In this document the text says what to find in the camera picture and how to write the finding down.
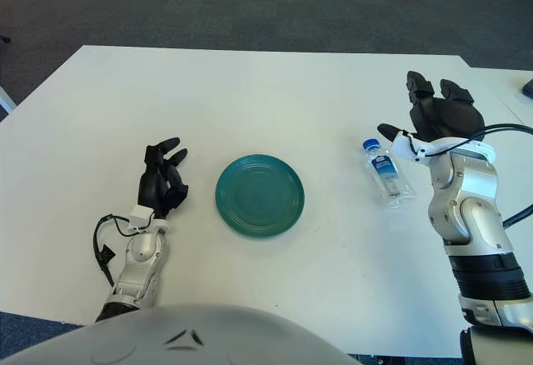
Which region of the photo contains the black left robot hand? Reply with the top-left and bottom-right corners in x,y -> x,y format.
138,136 -> 189,220

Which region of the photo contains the clear bottle with blue cap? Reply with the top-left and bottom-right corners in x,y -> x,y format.
361,138 -> 417,210

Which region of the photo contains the grey robot torso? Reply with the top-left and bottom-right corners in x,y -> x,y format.
0,302 -> 355,365

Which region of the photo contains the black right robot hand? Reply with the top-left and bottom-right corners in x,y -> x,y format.
376,70 -> 487,145

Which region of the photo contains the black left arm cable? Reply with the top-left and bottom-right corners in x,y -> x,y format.
92,213 -> 138,289

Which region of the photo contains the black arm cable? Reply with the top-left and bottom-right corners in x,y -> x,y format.
428,122 -> 533,228
92,213 -> 138,289

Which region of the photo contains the teal green round plate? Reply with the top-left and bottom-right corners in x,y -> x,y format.
215,154 -> 306,240

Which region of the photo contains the white desk leg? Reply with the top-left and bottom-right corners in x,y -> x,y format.
0,85 -> 17,114

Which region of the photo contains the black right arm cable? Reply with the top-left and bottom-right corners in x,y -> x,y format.
428,122 -> 533,228

